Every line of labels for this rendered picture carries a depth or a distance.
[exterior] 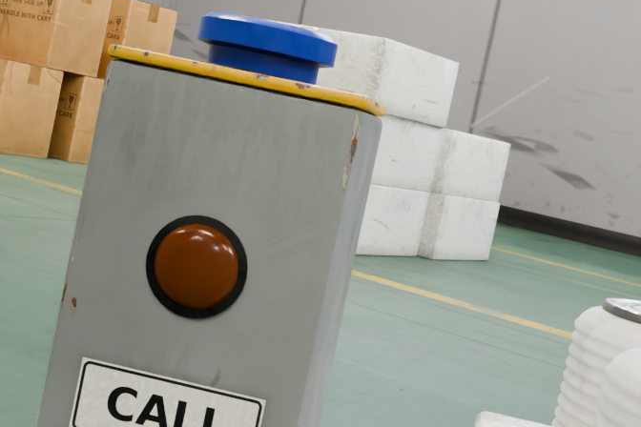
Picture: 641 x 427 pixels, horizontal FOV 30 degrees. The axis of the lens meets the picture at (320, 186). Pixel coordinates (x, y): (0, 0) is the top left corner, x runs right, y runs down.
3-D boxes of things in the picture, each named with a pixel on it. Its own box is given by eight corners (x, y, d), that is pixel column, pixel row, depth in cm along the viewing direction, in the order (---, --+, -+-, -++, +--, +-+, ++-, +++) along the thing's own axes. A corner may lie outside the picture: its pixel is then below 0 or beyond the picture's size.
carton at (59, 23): (96, 77, 412) (113, -9, 411) (46, 67, 392) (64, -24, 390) (36, 65, 428) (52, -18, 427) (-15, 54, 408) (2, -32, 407)
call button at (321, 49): (316, 105, 32) (331, 30, 32) (173, 75, 33) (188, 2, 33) (332, 111, 36) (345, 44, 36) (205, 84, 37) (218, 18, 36)
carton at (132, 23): (162, 91, 442) (178, 10, 440) (114, 81, 423) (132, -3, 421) (108, 79, 459) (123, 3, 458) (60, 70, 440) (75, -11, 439)
